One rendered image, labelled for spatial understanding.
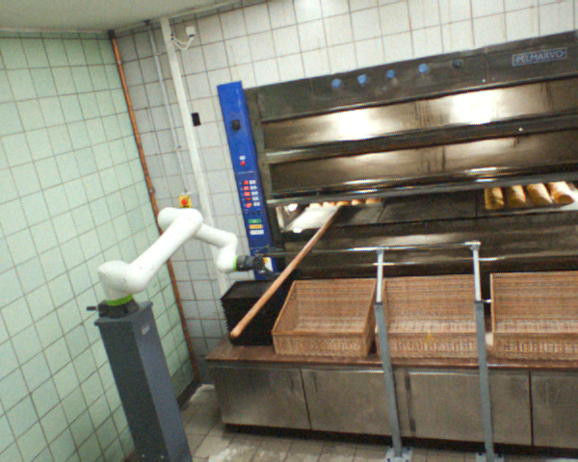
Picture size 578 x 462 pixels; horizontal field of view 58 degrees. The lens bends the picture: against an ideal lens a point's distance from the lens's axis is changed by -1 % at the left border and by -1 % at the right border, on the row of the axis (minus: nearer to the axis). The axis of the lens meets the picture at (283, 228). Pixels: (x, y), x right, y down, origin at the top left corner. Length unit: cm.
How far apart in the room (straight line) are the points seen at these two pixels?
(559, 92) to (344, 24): 116
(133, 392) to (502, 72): 245
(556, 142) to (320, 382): 181
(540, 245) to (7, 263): 277
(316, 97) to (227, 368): 170
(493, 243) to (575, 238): 42
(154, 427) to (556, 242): 232
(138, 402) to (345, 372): 112
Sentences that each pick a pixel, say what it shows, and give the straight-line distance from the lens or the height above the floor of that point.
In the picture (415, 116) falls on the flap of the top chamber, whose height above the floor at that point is 179.
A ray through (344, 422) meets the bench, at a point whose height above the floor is 18.
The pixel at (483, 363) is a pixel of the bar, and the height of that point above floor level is 62.
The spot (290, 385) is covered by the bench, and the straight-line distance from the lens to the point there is 317.
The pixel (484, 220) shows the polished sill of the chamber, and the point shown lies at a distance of 314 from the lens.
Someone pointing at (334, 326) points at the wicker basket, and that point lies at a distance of 335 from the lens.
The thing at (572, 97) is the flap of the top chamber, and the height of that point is 178.
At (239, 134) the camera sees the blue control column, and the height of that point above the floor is 184.
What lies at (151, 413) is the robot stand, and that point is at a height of 70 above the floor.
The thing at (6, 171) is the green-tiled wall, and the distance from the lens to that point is 287.
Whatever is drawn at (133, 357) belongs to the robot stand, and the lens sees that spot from 261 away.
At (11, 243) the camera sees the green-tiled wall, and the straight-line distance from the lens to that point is 284.
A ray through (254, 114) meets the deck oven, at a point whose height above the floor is 194.
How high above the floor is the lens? 212
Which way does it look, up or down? 16 degrees down
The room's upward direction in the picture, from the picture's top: 10 degrees counter-clockwise
